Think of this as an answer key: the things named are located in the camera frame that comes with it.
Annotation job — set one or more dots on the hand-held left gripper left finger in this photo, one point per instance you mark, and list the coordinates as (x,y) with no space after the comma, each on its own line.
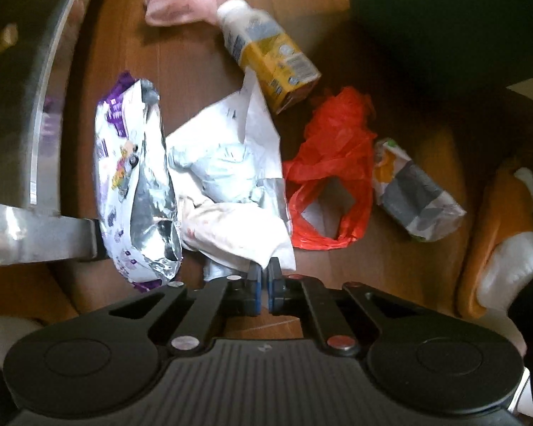
(257,290)

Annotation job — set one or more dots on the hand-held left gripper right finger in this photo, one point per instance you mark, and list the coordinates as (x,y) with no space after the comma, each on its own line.
(273,290)

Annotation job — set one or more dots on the white paper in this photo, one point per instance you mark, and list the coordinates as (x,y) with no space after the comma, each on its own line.
(231,173)

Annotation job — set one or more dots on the dark green trash bin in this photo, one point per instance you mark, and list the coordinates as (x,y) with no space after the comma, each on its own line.
(448,17)

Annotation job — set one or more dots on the red plastic bag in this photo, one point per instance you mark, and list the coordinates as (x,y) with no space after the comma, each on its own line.
(333,155)

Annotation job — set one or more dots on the purple silver snack bag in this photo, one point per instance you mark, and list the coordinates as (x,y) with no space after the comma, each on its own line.
(137,186)

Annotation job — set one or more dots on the grey white snack wrapper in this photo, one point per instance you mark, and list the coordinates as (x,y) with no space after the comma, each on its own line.
(413,191)

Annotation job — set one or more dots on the orange slipper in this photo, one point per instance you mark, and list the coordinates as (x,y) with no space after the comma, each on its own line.
(57,293)
(484,230)

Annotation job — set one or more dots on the yellow white drink bottle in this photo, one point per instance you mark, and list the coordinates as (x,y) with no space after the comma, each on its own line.
(271,53)

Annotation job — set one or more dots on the white sock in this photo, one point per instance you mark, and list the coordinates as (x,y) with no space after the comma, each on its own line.
(511,262)
(9,337)

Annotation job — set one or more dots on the dark metal table frame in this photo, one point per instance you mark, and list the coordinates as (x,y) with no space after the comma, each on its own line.
(35,120)

